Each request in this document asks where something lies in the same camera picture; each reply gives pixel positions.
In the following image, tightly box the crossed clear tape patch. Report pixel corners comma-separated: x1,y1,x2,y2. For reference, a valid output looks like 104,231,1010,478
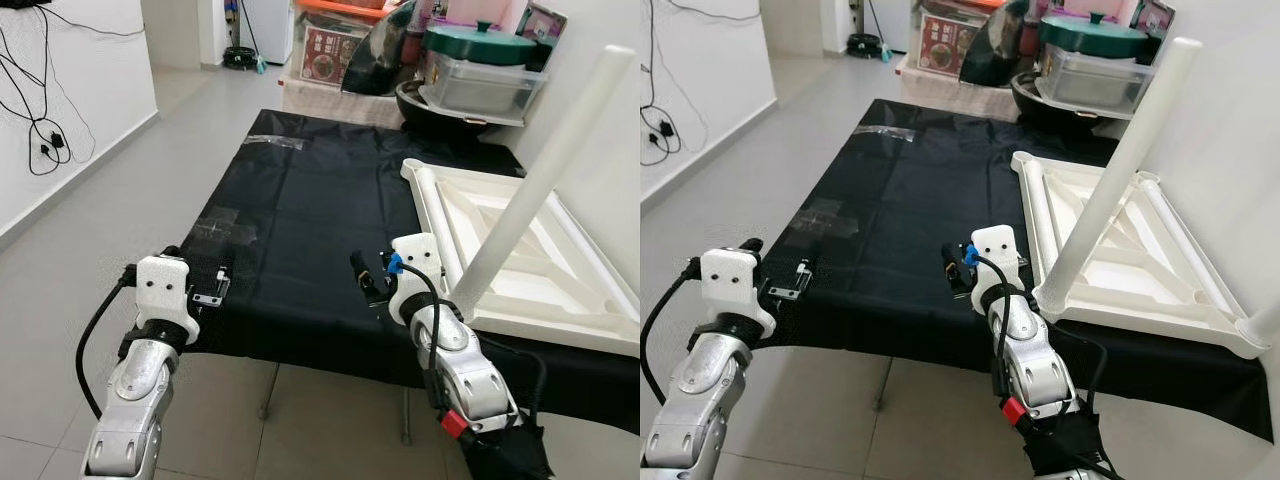
795,198,863,241
193,205,258,248

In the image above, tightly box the black table cloth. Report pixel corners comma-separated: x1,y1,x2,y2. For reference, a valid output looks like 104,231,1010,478
170,108,641,437
770,98,1277,443

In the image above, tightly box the beige patterned cloth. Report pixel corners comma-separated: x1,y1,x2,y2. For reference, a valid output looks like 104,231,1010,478
282,78,406,129
897,68,1021,119

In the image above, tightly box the black wok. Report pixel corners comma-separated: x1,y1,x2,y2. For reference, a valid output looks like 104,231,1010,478
395,80,501,143
1010,72,1113,133

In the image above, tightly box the white plastic table top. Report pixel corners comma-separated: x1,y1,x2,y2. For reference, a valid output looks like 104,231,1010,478
1010,150,1280,361
400,158,641,359

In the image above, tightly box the black plastic bag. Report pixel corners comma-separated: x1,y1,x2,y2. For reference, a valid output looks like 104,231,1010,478
342,0,423,98
960,0,1037,88

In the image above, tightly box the clear plastic container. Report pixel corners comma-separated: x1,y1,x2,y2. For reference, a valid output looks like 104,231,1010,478
418,55,550,127
1034,45,1163,117

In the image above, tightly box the red printed food box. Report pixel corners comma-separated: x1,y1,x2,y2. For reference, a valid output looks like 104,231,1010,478
303,25,367,86
920,15,987,76

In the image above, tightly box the clear storage box orange lid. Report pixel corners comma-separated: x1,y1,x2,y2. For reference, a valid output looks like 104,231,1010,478
912,0,1011,76
293,0,401,86

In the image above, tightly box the white appliance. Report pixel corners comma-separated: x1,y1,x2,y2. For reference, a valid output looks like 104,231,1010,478
240,0,297,66
865,0,913,53

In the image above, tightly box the green pot with lid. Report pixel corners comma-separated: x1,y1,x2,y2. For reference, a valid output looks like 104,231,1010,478
1040,12,1151,59
424,20,541,67

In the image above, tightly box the dark purple printed box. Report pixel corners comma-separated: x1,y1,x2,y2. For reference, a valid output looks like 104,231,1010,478
520,3,569,73
1130,0,1177,63

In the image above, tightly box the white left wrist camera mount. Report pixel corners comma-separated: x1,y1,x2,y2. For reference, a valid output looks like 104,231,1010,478
135,255,203,346
700,247,777,337

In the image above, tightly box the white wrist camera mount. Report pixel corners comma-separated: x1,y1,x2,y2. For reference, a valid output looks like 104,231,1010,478
700,247,777,337
968,225,1028,313
135,255,203,346
385,232,448,326

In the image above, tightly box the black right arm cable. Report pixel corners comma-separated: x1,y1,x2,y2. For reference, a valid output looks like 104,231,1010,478
965,255,1113,423
395,260,548,433

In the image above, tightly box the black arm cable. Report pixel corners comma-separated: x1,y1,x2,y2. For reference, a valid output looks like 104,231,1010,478
965,255,1113,423
75,265,139,421
395,260,548,433
640,258,703,406

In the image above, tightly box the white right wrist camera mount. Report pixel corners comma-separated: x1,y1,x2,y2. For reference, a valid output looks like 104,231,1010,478
968,225,1028,313
385,232,448,326

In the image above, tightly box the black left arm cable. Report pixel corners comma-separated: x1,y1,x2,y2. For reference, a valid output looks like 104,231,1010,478
640,258,703,406
75,265,139,421

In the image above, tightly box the thin black wall cable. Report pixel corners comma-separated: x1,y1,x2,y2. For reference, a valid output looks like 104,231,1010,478
655,0,763,25
40,5,147,41

